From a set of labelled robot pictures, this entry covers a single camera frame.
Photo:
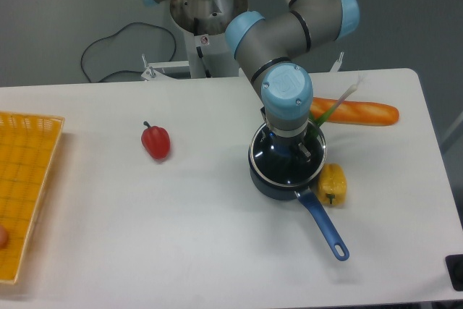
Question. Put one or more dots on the white table clamp bracket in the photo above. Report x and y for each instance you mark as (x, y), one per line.
(178, 70)
(338, 63)

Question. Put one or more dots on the left white table clamp bracket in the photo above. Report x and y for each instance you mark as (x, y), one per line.
(178, 70)

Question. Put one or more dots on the glass pot lid blue knob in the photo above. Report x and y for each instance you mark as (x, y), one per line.
(282, 171)

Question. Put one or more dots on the right white table clamp bracket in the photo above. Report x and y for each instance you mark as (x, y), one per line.
(338, 63)

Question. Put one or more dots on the orange baguette bread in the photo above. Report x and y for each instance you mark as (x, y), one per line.
(371, 114)

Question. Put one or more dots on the red bell pepper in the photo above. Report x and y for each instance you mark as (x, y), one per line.
(156, 141)

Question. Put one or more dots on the yellow woven basket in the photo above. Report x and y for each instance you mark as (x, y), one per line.
(28, 146)

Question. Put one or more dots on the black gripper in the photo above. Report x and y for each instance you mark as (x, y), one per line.
(287, 142)

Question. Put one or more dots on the yellow bell pepper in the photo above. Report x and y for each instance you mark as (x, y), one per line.
(332, 185)

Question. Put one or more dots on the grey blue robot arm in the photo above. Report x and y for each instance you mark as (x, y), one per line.
(265, 51)

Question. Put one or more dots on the green onion stalk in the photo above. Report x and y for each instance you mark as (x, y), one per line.
(340, 101)

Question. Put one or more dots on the dark blue saucepan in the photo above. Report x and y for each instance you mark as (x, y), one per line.
(306, 196)

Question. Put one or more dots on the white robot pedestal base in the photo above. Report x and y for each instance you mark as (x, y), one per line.
(203, 24)

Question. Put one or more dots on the black device at table corner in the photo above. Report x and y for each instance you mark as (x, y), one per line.
(454, 264)

